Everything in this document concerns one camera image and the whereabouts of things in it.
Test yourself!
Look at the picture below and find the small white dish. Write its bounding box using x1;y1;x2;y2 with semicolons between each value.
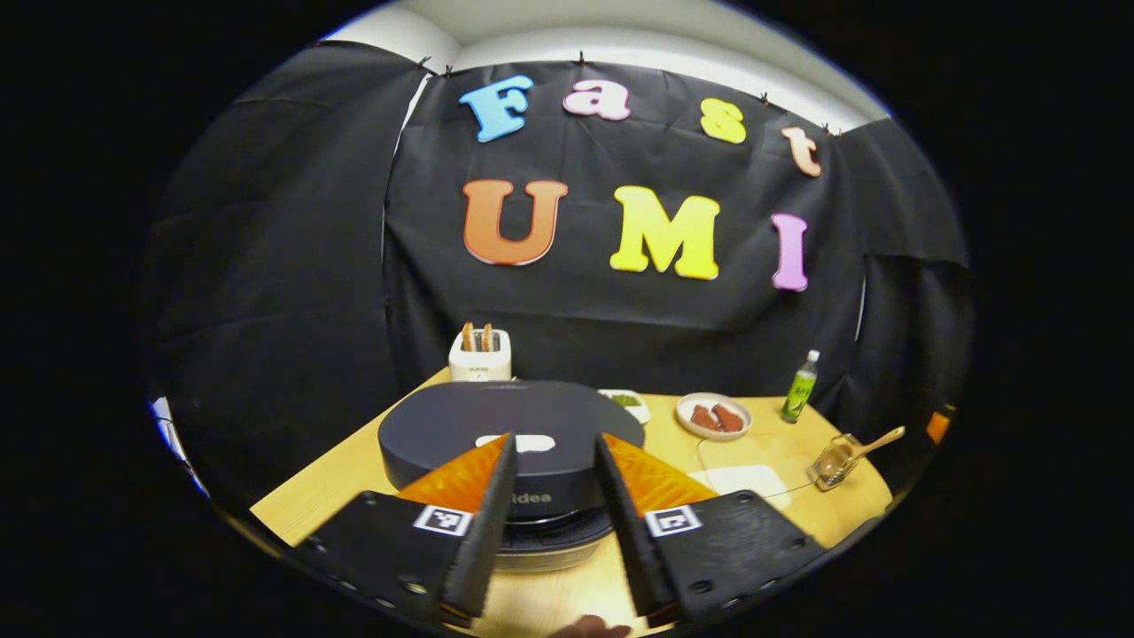
598;389;652;425

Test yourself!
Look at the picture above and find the green drink bottle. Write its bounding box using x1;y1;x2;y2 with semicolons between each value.
781;349;821;424

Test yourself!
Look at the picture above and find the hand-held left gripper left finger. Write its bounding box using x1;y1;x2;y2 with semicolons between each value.
292;432;520;626

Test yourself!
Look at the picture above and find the round white plate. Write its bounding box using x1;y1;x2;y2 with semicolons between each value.
675;392;754;441

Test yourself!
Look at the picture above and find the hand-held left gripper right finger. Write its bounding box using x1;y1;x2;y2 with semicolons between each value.
593;432;827;626

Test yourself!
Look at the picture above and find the white side desk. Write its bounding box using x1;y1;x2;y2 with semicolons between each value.
149;396;211;499

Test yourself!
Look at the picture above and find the clear rice container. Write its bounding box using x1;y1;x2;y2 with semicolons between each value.
689;432;812;510

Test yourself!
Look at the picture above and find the dark grey rice cooker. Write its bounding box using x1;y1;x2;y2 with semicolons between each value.
377;380;646;572

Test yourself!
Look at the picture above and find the black backdrop cloth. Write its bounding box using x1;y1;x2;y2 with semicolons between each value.
142;40;975;515

